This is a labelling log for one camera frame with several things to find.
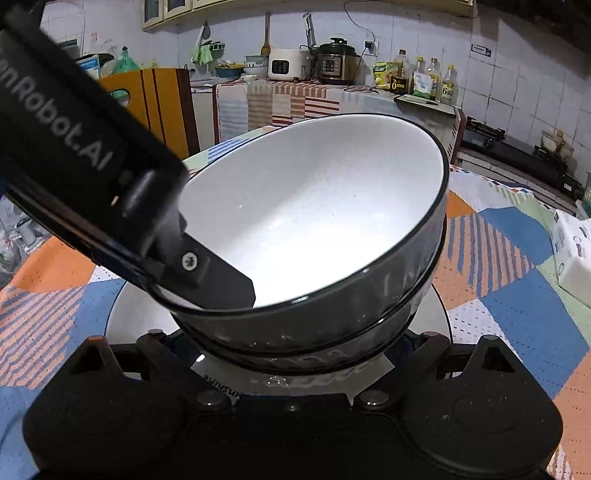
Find black pressure cooker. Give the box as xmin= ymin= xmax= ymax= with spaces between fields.
xmin=317 ymin=37 xmax=361 ymax=86

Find patchwork counter cloth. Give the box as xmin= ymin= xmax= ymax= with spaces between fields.
xmin=213 ymin=80 xmax=400 ymax=143

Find white plate dark rim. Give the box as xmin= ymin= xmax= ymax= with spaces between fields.
xmin=104 ymin=280 xmax=453 ymax=397

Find black gas stove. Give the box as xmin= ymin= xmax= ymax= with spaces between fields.
xmin=461 ymin=117 xmax=584 ymax=200

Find yellow oil bottle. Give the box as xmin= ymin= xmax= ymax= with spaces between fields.
xmin=390 ymin=49 xmax=411 ymax=95

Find yellow wooden chair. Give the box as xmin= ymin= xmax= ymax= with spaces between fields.
xmin=98 ymin=68 xmax=200 ymax=160

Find cutting board on counter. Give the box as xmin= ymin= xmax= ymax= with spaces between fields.
xmin=394 ymin=94 xmax=456 ymax=115

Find cream wall cabinets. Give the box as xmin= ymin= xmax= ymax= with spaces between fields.
xmin=141 ymin=1 xmax=477 ymax=31

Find colourful patchwork tablecloth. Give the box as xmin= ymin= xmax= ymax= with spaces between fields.
xmin=1 ymin=150 xmax=590 ymax=479

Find white ribbed bowl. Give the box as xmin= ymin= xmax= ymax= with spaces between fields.
xmin=147 ymin=112 xmax=450 ymax=358
xmin=172 ymin=228 xmax=447 ymax=376

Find white tissue pack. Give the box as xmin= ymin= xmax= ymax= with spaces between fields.
xmin=551 ymin=210 xmax=591 ymax=307

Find white rice cooker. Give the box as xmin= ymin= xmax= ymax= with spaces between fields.
xmin=267 ymin=49 xmax=312 ymax=81

